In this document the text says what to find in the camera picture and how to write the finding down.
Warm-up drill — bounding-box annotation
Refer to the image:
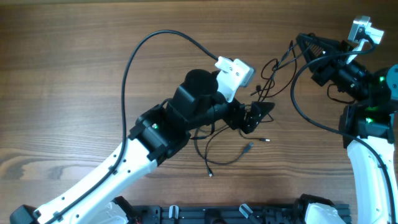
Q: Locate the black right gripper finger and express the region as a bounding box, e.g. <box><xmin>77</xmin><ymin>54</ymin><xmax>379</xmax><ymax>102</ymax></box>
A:
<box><xmin>296</xmin><ymin>33</ymin><xmax>327</xmax><ymax>73</ymax></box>
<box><xmin>308</xmin><ymin>33</ymin><xmax>340</xmax><ymax>56</ymax></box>

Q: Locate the thin black USB cable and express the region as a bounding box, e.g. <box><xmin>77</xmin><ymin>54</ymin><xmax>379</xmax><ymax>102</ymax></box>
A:
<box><xmin>203</xmin><ymin>105</ymin><xmax>275</xmax><ymax>178</ymax></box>

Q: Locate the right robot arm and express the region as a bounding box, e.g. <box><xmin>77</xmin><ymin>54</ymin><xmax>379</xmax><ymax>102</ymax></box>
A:
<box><xmin>290</xmin><ymin>34</ymin><xmax>397</xmax><ymax>223</ymax></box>

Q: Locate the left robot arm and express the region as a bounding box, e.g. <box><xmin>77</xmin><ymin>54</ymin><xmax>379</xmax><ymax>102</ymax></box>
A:
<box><xmin>10</xmin><ymin>69</ymin><xmax>274</xmax><ymax>223</ymax></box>

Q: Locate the black right camera cable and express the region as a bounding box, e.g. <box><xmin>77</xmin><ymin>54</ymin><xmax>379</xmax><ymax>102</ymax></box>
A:
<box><xmin>290</xmin><ymin>35</ymin><xmax>397</xmax><ymax>224</ymax></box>

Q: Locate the black camera cable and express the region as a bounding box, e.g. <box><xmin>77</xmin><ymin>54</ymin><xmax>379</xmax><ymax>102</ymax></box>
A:
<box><xmin>43</xmin><ymin>29</ymin><xmax>220</xmax><ymax>224</ymax></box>
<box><xmin>290</xmin><ymin>35</ymin><xmax>397</xmax><ymax>224</ymax></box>

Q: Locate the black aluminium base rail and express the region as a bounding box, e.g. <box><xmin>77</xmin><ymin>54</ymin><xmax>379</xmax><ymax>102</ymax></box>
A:
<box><xmin>129</xmin><ymin>205</ymin><xmax>302</xmax><ymax>224</ymax></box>

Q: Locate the black left camera cable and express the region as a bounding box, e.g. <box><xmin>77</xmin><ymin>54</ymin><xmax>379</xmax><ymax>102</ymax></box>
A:
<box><xmin>43</xmin><ymin>29</ymin><xmax>220</xmax><ymax>224</ymax></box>

